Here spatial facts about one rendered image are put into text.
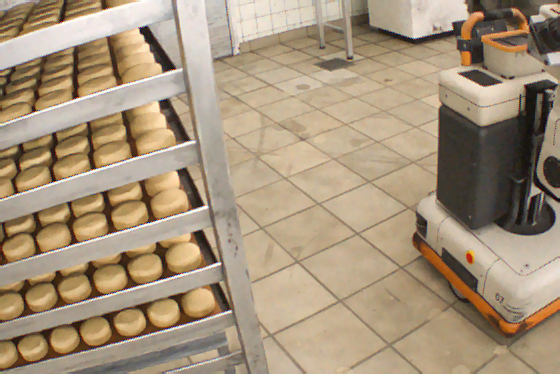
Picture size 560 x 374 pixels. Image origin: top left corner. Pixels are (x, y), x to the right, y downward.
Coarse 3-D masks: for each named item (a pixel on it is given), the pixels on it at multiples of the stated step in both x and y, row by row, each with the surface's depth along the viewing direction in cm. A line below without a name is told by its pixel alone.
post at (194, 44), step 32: (192, 0) 53; (192, 32) 54; (192, 64) 56; (192, 96) 58; (224, 160) 63; (224, 192) 65; (224, 224) 67; (224, 256) 69; (256, 320) 76; (256, 352) 79
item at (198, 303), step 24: (120, 312) 80; (144, 312) 82; (168, 312) 79; (192, 312) 80; (216, 312) 81; (24, 336) 75; (48, 336) 78; (72, 336) 75; (96, 336) 75; (120, 336) 78; (0, 360) 71; (24, 360) 73
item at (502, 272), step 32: (416, 224) 210; (448, 224) 190; (544, 224) 181; (448, 256) 191; (480, 256) 173; (512, 256) 168; (544, 256) 165; (480, 288) 174; (512, 288) 158; (544, 288) 158; (512, 320) 161
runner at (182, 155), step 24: (192, 144) 64; (96, 168) 61; (120, 168) 62; (144, 168) 63; (168, 168) 64; (24, 192) 58; (48, 192) 59; (72, 192) 61; (96, 192) 62; (0, 216) 58
